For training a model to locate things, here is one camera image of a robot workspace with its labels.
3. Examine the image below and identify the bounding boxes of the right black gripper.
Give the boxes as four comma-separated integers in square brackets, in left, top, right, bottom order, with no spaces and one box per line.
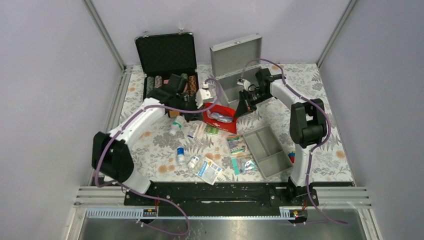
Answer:
[234,89,273,120]

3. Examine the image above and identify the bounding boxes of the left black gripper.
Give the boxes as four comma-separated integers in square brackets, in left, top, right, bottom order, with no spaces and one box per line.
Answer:
[176,93,206,124]

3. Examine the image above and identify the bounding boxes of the red first aid pouch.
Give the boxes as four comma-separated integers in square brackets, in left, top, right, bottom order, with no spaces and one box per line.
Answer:
[201,104,237,134]

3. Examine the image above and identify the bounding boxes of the blue white wipes pack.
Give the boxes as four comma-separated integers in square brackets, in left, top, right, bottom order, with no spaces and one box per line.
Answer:
[208,112,234,123]

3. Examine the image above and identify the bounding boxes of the white tube bottle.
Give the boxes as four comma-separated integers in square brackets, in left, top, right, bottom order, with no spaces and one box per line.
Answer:
[169,115,185,136]

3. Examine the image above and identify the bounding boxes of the amber medicine bottle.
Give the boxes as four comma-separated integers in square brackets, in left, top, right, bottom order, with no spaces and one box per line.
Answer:
[168,110,180,118]

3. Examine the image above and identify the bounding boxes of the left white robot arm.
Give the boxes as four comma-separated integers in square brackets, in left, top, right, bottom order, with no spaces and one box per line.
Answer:
[91,74,211,206]

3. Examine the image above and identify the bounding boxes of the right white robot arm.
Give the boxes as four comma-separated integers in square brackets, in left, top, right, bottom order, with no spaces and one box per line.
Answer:
[235,68,331,206]

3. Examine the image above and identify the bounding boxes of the grey metal medicine box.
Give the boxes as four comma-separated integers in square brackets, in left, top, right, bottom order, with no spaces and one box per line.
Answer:
[210,33,263,110]

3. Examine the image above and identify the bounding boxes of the green small box lower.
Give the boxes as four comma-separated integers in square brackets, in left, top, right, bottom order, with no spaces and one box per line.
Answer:
[205,125,219,135]

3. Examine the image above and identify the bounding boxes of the black poker chip case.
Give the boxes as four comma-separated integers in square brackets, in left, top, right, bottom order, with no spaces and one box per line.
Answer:
[134,32,200,99]

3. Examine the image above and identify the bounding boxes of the white blue pill bottle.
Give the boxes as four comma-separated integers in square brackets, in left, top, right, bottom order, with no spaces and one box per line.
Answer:
[176,147,186,166]

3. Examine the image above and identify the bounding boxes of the grey plastic divider tray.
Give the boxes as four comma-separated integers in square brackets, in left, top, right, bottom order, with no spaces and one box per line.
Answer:
[242,125,293,180]

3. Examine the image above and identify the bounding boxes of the clear bag with teal strip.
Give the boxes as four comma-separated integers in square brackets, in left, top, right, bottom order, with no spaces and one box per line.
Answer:
[231,155,256,176]

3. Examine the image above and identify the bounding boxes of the small white pill bottle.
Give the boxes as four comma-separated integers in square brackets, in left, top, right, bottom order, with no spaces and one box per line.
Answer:
[187,156,200,170]

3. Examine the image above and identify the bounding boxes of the colourful block toy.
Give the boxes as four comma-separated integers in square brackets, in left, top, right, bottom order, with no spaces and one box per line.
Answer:
[288,152,295,163]

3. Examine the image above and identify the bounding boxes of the white gauze sachet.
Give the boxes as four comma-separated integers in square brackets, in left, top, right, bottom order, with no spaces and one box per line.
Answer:
[194,157,223,186]

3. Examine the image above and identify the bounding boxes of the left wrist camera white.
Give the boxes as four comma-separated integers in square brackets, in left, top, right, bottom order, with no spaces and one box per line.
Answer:
[195,83,214,109]

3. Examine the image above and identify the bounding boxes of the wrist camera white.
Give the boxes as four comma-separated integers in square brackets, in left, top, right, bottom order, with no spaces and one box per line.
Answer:
[237,78,251,91]
[195,83,214,109]

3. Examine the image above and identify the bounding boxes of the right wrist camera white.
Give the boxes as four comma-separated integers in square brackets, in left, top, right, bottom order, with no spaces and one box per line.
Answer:
[237,78,251,91]

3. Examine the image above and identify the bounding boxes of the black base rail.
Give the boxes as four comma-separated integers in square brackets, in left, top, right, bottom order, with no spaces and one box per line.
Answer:
[124,182,319,217]

